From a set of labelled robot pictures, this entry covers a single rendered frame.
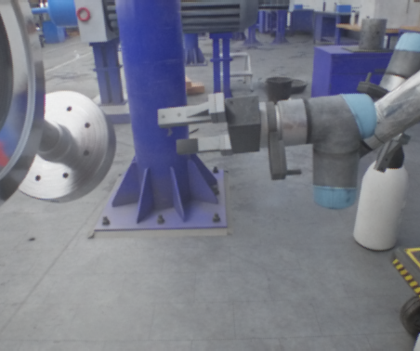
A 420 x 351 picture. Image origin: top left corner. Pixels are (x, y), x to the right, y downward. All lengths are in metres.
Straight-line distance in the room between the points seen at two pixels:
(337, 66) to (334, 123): 2.41
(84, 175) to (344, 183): 0.43
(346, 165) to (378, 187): 1.15
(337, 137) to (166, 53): 1.36
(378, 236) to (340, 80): 1.50
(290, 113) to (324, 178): 0.13
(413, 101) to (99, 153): 0.54
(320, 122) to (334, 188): 0.12
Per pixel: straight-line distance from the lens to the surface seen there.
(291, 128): 0.57
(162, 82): 1.85
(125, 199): 2.19
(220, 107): 0.51
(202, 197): 2.13
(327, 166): 0.61
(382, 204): 1.79
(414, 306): 1.47
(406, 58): 0.98
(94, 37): 3.93
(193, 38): 7.35
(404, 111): 0.71
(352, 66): 3.02
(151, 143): 1.94
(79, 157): 0.64
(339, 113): 0.58
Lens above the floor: 1.11
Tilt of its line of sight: 26 degrees down
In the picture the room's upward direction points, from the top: 2 degrees counter-clockwise
